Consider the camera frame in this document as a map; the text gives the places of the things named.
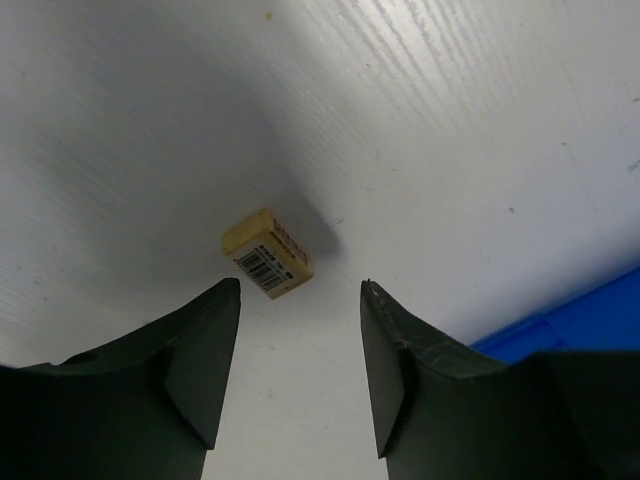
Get blue plastic divided tray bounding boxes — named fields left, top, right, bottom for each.
left=472, top=269, right=639, bottom=364

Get yellow eraser with barcode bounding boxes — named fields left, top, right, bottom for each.
left=222, top=208, right=314, bottom=300

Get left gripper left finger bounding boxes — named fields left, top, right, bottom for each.
left=1, top=278, right=241, bottom=479

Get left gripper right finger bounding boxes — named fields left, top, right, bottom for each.
left=360, top=280, right=639, bottom=479

